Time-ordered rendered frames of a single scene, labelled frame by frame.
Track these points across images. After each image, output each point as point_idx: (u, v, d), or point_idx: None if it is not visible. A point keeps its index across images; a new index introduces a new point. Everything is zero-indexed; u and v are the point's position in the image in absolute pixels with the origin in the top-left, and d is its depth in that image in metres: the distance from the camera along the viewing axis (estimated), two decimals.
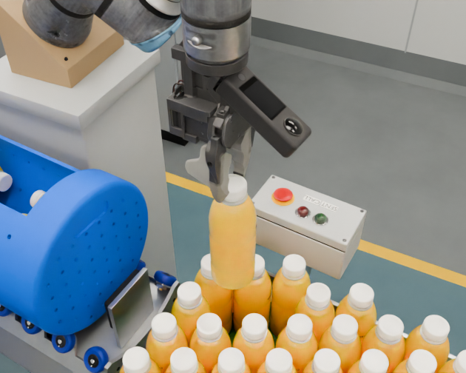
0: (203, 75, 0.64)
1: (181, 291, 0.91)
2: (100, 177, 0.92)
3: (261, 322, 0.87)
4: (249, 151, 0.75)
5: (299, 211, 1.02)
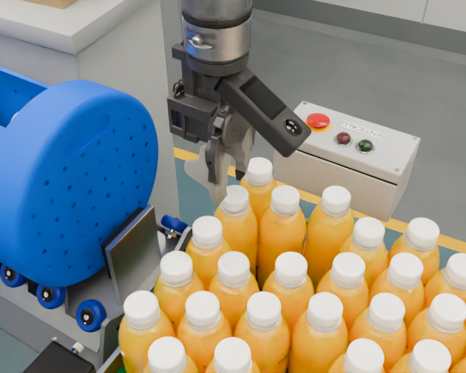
0: (203, 75, 0.64)
1: (197, 226, 0.72)
2: (100, 87, 0.73)
3: (299, 262, 0.68)
4: (251, 149, 0.75)
5: (339, 137, 0.83)
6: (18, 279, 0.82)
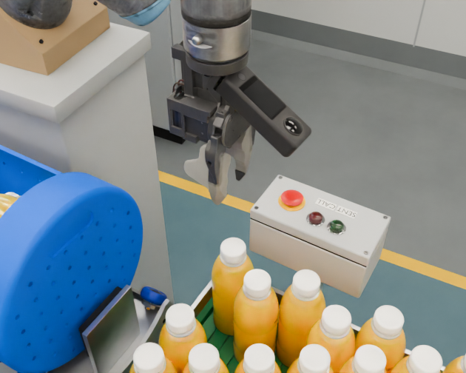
0: (203, 75, 0.64)
1: (170, 315, 0.75)
2: (84, 183, 0.76)
3: (268, 354, 0.71)
4: (250, 149, 0.75)
5: (311, 217, 0.86)
6: None
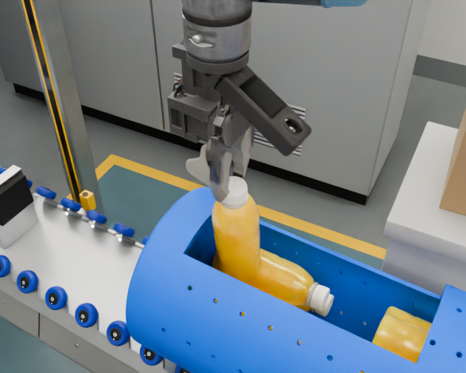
0: (203, 74, 0.64)
1: None
2: None
3: None
4: (249, 152, 0.75)
5: None
6: None
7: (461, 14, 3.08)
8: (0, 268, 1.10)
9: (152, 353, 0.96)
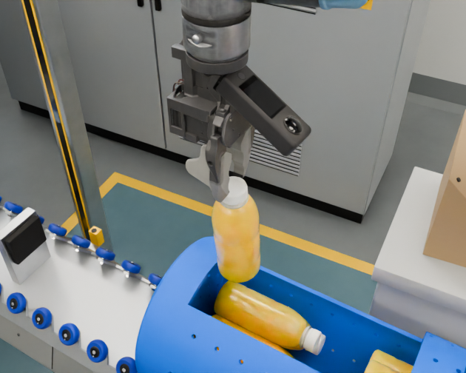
0: (203, 74, 0.64)
1: None
2: None
3: None
4: (249, 151, 0.75)
5: None
6: None
7: (455, 35, 3.16)
8: (16, 305, 1.18)
9: None
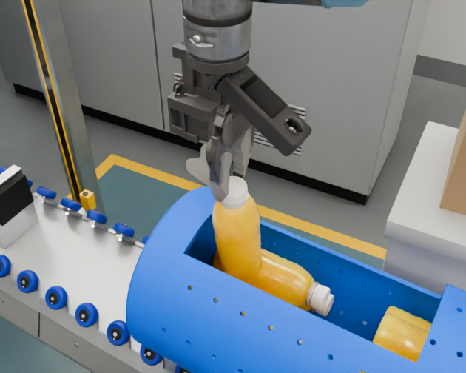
0: (203, 74, 0.64)
1: None
2: None
3: None
4: (249, 152, 0.75)
5: None
6: None
7: (461, 14, 3.08)
8: (0, 268, 1.10)
9: (152, 353, 0.96)
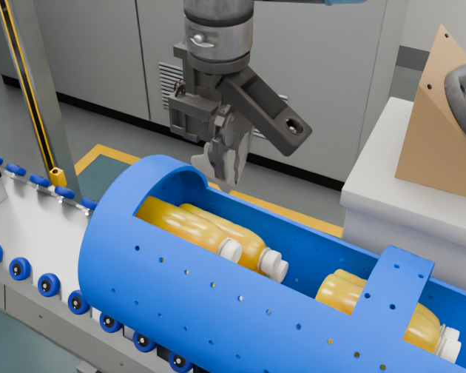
0: (204, 74, 0.64)
1: None
2: None
3: None
4: (245, 158, 0.74)
5: None
6: None
7: (447, 5, 3.09)
8: None
9: (111, 320, 0.98)
